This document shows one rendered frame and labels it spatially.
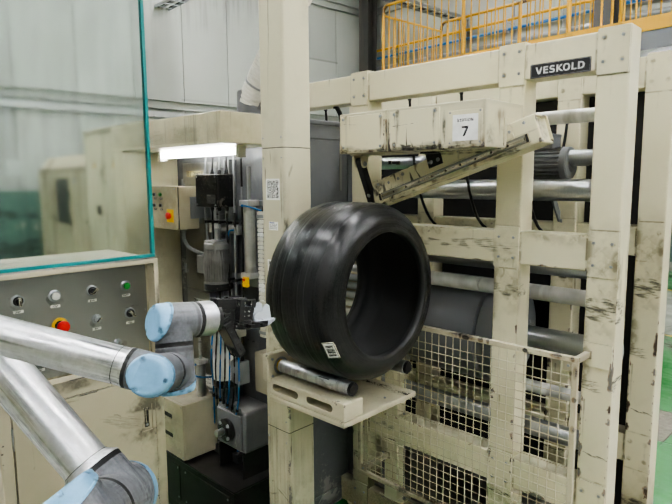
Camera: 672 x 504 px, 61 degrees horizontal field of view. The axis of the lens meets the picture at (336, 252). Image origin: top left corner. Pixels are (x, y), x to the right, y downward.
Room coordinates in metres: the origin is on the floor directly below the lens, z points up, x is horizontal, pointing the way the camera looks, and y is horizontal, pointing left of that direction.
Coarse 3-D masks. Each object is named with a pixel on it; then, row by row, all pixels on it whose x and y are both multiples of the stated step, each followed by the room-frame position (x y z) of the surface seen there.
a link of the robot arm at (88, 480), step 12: (72, 480) 1.09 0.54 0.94; (84, 480) 1.10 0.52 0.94; (96, 480) 1.12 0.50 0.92; (108, 480) 1.19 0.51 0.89; (60, 492) 1.07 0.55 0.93; (72, 492) 1.06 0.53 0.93; (84, 492) 1.08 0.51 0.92; (96, 492) 1.09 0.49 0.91; (108, 492) 1.13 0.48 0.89; (120, 492) 1.16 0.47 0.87
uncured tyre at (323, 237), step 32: (320, 224) 1.73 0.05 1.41; (352, 224) 1.70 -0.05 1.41; (384, 224) 1.77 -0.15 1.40; (288, 256) 1.71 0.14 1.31; (320, 256) 1.63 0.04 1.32; (352, 256) 1.66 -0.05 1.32; (384, 256) 2.12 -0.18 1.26; (416, 256) 1.91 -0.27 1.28; (288, 288) 1.67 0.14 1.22; (320, 288) 1.60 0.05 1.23; (384, 288) 2.12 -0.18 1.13; (416, 288) 2.03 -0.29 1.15; (288, 320) 1.68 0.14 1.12; (320, 320) 1.60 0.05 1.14; (352, 320) 2.07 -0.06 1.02; (384, 320) 2.07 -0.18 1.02; (416, 320) 1.90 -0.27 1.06; (288, 352) 1.77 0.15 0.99; (320, 352) 1.64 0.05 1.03; (352, 352) 1.66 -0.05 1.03; (384, 352) 1.94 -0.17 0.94
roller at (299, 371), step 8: (280, 360) 1.91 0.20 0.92; (280, 368) 1.89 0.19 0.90; (288, 368) 1.87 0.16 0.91; (296, 368) 1.85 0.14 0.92; (304, 368) 1.83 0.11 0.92; (312, 368) 1.83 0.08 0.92; (296, 376) 1.84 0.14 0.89; (304, 376) 1.81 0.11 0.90; (312, 376) 1.79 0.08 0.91; (320, 376) 1.77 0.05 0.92; (328, 376) 1.75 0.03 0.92; (336, 376) 1.74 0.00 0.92; (320, 384) 1.76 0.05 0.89; (328, 384) 1.73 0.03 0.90; (336, 384) 1.71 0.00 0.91; (344, 384) 1.69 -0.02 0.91; (352, 384) 1.68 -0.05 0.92; (344, 392) 1.69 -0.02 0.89; (352, 392) 1.68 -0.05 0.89
